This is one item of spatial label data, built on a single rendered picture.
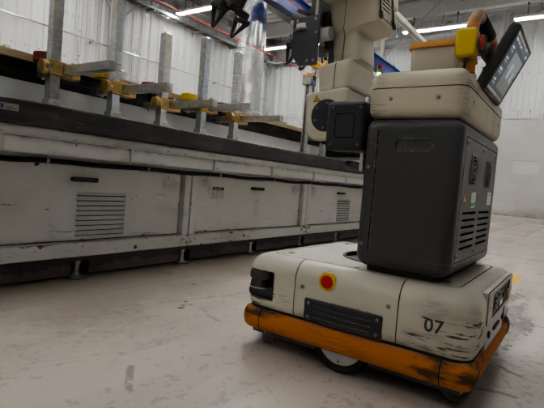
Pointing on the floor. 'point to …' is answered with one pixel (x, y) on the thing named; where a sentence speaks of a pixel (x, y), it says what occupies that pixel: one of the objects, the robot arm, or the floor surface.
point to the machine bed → (149, 199)
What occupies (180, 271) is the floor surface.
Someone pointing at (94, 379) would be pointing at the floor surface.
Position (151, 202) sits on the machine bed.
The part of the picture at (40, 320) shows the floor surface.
